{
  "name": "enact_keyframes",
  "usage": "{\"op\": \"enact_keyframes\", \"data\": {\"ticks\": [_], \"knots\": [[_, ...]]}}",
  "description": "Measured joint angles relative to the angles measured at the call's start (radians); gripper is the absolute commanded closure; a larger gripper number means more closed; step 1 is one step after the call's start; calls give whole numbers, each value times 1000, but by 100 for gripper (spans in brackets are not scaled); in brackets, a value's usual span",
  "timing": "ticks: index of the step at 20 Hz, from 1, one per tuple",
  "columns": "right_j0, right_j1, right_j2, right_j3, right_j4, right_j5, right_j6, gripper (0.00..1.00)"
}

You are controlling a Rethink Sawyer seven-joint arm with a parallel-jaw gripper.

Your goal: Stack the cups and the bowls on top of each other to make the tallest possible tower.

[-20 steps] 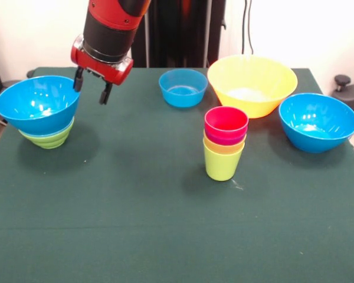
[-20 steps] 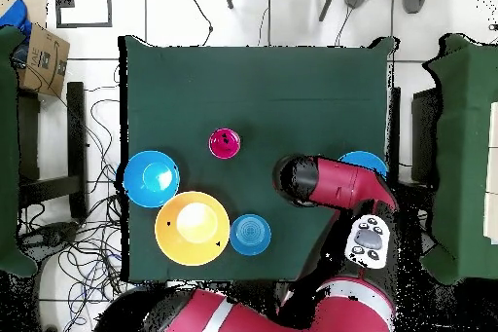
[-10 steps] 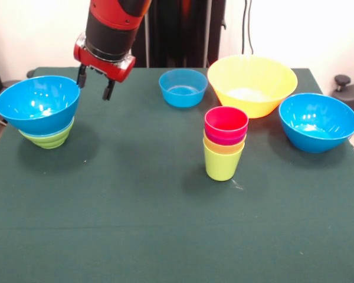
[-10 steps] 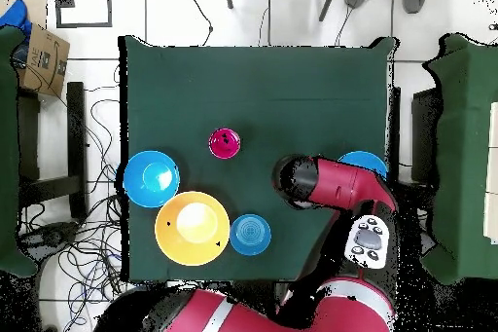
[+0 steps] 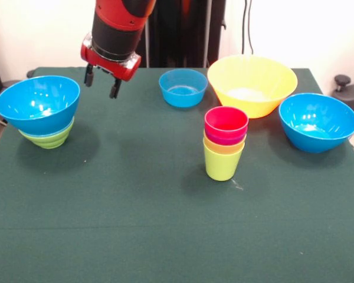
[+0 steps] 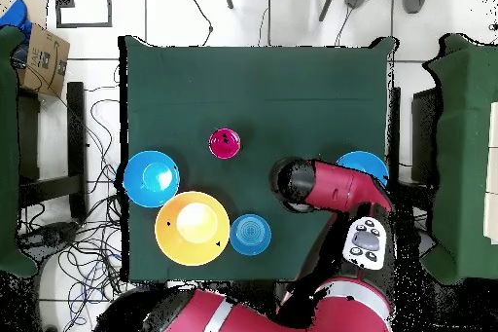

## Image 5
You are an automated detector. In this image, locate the small green ribbed bowl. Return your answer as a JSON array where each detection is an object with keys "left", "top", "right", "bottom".
[{"left": 18, "top": 116, "right": 75, "bottom": 150}]

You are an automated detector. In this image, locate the large yellow plastic bowl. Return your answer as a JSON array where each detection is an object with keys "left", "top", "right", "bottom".
[{"left": 206, "top": 54, "right": 299, "bottom": 119}]

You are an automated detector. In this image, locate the magenta plastic cup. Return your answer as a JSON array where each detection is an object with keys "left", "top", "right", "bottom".
[{"left": 204, "top": 128, "right": 248, "bottom": 146}]

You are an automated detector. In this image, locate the green plastic cup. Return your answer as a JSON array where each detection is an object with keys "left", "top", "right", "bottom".
[{"left": 204, "top": 144, "right": 244, "bottom": 182}]

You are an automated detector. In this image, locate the black hanging cable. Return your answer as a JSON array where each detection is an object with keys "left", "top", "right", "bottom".
[{"left": 242, "top": 0, "right": 254, "bottom": 56}]

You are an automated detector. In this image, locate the grey pedestal foot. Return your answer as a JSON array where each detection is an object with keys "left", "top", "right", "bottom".
[
  {"left": 332, "top": 74, "right": 354, "bottom": 116},
  {"left": 0, "top": 80, "right": 27, "bottom": 123}
]

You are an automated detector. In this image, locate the large blue plastic bowl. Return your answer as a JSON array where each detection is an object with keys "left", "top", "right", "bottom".
[
  {"left": 0, "top": 75, "right": 81, "bottom": 137},
  {"left": 278, "top": 93, "right": 354, "bottom": 154}
]

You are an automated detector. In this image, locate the small blue flat-bottomed bowl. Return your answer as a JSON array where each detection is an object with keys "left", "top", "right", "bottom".
[{"left": 158, "top": 68, "right": 209, "bottom": 108}]

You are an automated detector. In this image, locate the red plastic cup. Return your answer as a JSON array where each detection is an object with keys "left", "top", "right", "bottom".
[{"left": 204, "top": 106, "right": 250, "bottom": 139}]

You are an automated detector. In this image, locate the orange plastic cup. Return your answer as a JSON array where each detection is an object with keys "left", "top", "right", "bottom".
[{"left": 203, "top": 137, "right": 246, "bottom": 155}]

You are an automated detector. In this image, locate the dark green tablecloth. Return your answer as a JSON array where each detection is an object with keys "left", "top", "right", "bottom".
[{"left": 0, "top": 67, "right": 354, "bottom": 283}]

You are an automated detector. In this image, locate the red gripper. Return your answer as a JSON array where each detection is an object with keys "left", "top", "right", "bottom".
[{"left": 80, "top": 42, "right": 142, "bottom": 100}]

